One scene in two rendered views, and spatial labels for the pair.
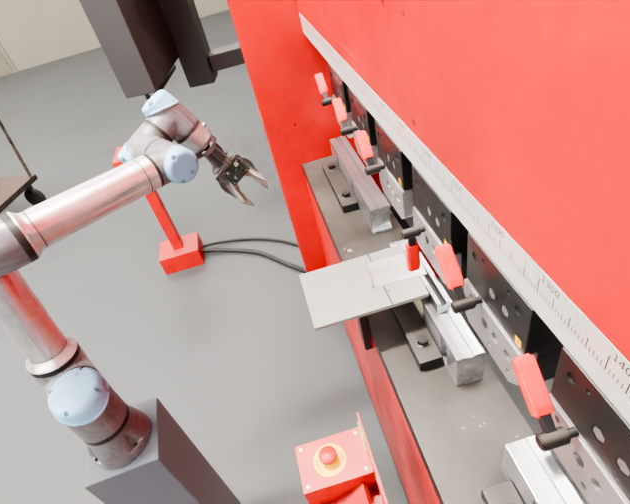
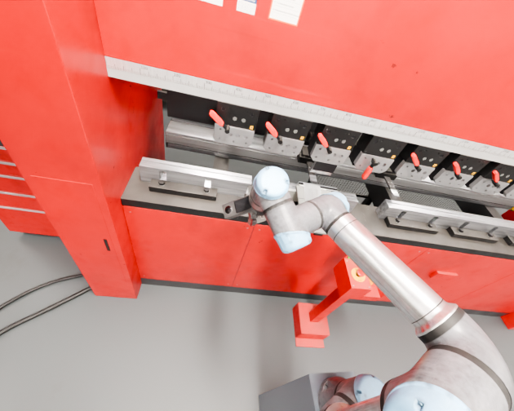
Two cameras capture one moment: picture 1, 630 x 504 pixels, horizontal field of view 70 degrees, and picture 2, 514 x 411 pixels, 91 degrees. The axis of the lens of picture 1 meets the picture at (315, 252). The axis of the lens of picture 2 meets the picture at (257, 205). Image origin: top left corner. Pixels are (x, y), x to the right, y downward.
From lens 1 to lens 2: 1.35 m
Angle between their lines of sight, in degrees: 69
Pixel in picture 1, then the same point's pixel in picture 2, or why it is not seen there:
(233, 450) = (219, 399)
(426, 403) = not seen: hidden behind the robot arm
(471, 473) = (380, 226)
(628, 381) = (485, 148)
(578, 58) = not seen: outside the picture
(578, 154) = (500, 107)
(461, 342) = (349, 196)
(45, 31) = not seen: outside the picture
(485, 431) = (366, 215)
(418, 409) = not seen: hidden behind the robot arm
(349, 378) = (202, 298)
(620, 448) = (472, 165)
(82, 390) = (377, 387)
